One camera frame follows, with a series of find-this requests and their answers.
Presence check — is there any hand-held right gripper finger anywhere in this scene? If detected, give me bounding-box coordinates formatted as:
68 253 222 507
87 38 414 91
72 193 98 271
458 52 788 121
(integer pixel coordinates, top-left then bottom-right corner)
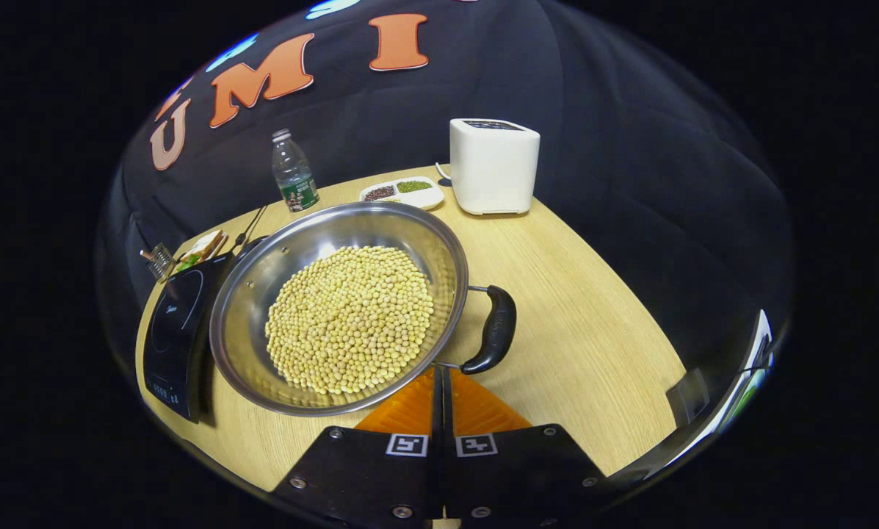
272 365 444 526
443 365 610 527

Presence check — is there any steel pot with black handles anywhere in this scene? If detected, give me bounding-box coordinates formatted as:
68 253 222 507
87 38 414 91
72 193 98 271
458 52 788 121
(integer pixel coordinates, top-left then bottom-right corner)
209 201 518 418

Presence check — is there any black induction cooktop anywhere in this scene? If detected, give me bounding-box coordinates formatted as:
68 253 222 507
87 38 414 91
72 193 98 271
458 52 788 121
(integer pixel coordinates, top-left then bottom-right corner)
142 252 236 425

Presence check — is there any pile of yellow soybeans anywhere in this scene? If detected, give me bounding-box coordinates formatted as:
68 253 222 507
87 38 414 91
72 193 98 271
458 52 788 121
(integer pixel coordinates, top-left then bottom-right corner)
264 245 435 396

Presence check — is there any white divided bean dish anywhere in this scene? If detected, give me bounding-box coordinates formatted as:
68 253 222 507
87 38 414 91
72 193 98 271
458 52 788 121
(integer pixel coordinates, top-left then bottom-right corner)
359 176 446 212

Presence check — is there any white toaster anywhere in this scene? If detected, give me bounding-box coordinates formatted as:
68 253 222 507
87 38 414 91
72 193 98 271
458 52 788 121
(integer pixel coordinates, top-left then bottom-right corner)
449 118 541 216

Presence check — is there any clear plastic water bottle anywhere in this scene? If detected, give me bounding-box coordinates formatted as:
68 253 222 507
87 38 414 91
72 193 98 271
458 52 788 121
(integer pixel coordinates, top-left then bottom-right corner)
271 129 320 213

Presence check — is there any sandwich with lettuce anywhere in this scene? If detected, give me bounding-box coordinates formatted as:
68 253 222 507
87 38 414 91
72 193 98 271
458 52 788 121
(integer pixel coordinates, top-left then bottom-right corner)
173 229 227 274

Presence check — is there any black power cable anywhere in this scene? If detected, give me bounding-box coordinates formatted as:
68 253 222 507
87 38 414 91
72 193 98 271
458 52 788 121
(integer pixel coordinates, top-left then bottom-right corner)
234 204 269 254

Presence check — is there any wire mesh utensil holder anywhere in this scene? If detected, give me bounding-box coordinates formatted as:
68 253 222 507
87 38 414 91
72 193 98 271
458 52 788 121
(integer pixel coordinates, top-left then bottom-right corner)
140 242 176 284

